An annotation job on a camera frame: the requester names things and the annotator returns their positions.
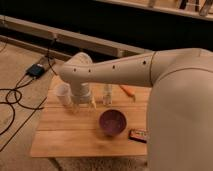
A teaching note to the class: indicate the purple bowl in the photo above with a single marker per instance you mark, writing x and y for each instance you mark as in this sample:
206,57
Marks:
112,122

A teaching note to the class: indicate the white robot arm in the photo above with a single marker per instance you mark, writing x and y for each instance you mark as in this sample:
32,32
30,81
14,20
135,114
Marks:
180,107

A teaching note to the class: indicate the black power adapter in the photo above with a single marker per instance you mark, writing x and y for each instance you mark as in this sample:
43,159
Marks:
35,71

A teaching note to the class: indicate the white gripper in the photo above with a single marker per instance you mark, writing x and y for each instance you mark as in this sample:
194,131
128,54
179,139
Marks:
81,93

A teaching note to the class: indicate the clear plastic cup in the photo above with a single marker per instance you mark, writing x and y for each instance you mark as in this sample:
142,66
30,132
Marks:
62,91

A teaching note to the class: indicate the clear plastic bottle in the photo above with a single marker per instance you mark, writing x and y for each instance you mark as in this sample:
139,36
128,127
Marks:
107,94

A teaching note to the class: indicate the orange handled tool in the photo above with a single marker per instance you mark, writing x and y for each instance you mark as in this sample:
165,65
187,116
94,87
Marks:
128,92

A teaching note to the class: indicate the wooden table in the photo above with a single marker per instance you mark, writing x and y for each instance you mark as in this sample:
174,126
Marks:
62,133

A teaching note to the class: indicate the dark candy bar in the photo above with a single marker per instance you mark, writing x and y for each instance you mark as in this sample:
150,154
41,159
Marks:
138,135

